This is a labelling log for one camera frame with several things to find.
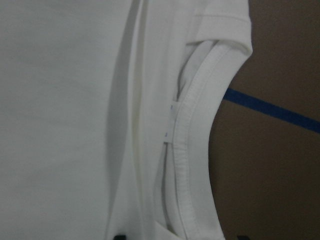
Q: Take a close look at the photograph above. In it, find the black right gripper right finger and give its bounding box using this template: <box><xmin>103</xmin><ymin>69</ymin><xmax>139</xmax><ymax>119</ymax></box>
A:
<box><xmin>237</xmin><ymin>235</ymin><xmax>249</xmax><ymax>240</ymax></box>

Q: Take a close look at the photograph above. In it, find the white long-sleeve printed shirt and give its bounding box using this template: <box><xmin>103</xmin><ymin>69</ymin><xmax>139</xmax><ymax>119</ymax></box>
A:
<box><xmin>0</xmin><ymin>0</ymin><xmax>253</xmax><ymax>240</ymax></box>

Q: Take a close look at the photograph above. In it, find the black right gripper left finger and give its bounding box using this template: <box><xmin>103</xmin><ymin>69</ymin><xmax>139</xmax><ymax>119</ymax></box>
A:
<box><xmin>114</xmin><ymin>235</ymin><xmax>126</xmax><ymax>240</ymax></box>

